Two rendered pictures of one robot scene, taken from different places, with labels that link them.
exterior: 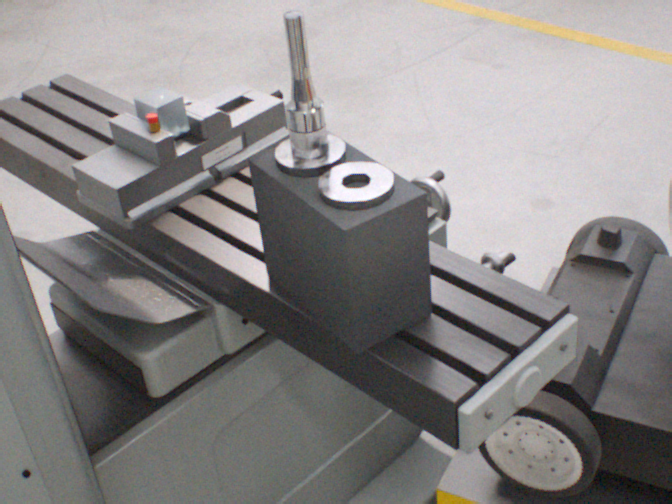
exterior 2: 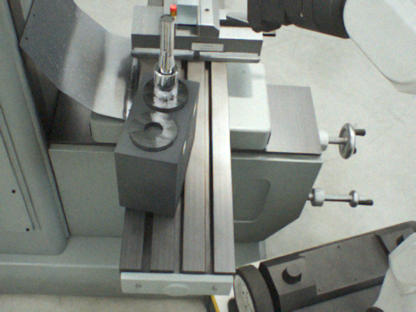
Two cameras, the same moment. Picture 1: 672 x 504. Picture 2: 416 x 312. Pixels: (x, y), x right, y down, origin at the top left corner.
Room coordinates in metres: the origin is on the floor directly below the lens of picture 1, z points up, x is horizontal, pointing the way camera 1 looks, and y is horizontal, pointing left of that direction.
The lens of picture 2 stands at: (0.51, -0.47, 1.85)
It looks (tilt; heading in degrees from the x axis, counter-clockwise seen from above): 52 degrees down; 35
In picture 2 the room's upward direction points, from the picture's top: 8 degrees clockwise
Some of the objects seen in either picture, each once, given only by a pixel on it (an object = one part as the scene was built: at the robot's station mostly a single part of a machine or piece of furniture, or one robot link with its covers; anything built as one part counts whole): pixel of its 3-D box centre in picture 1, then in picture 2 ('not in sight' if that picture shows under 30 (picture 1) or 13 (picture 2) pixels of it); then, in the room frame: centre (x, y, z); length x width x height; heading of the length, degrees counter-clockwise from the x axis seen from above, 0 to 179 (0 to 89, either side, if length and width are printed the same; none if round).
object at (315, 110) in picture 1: (305, 107); (166, 69); (1.04, 0.02, 1.18); 0.05 x 0.05 x 0.01
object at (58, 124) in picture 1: (212, 212); (184, 73); (1.30, 0.19, 0.88); 1.24 x 0.23 x 0.08; 41
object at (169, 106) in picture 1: (161, 114); (186, 7); (1.36, 0.25, 1.03); 0.06 x 0.05 x 0.06; 42
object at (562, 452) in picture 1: (537, 443); (253, 301); (1.08, -0.29, 0.50); 0.20 x 0.05 x 0.20; 59
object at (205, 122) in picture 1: (192, 113); (207, 15); (1.40, 0.21, 1.01); 0.12 x 0.06 x 0.04; 42
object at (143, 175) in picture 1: (183, 138); (197, 26); (1.38, 0.23, 0.97); 0.35 x 0.15 x 0.11; 132
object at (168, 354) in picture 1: (219, 260); (182, 97); (1.31, 0.20, 0.78); 0.50 x 0.35 x 0.12; 131
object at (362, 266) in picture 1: (340, 232); (159, 142); (1.00, -0.01, 1.02); 0.22 x 0.12 x 0.20; 31
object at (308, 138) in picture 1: (307, 130); (166, 82); (1.04, 0.02, 1.14); 0.05 x 0.05 x 0.06
